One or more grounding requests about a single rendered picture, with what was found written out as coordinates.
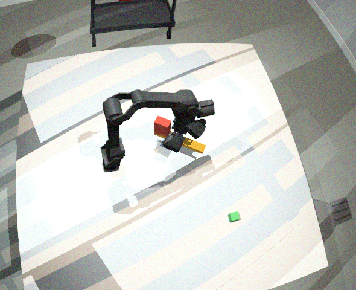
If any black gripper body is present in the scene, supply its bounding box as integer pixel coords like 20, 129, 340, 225
163, 117, 192, 153

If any small green block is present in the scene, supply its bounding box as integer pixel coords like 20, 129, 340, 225
228, 211, 240, 223

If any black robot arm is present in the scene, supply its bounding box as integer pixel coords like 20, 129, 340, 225
100, 89, 215, 172

